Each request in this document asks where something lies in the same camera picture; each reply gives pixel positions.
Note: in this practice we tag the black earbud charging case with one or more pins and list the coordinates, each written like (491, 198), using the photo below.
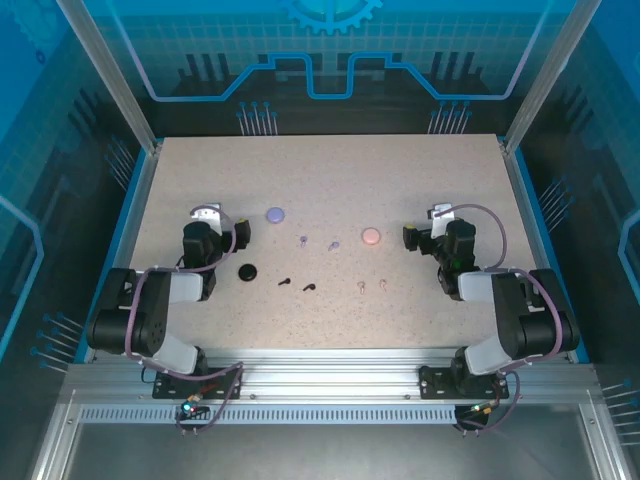
(247, 272)

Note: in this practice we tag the purple earbud charging case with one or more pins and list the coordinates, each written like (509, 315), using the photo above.
(275, 214)

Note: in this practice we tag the pink earbud charging case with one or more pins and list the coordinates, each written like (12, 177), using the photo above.
(371, 236)

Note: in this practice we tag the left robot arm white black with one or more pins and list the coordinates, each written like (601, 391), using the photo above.
(150, 320)

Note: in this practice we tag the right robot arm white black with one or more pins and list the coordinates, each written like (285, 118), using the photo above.
(510, 320)

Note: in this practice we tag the small LED connector board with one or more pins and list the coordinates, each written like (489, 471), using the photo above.
(481, 409)
(189, 407)

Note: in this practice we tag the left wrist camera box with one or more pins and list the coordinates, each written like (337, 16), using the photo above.
(207, 215)

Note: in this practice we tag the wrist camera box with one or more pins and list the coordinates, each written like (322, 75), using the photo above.
(207, 215)
(442, 220)

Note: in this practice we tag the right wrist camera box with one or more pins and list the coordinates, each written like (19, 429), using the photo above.
(442, 220)

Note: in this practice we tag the aluminium table side rail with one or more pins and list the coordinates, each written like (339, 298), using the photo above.
(122, 250)
(536, 250)

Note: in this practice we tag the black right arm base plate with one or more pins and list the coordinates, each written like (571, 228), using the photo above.
(432, 382)

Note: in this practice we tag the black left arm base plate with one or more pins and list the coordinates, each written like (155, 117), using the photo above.
(225, 385)

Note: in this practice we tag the aluminium mounting rail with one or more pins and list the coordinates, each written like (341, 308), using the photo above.
(325, 375)

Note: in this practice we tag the aluminium frame post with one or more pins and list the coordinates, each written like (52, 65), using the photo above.
(539, 90)
(123, 90)

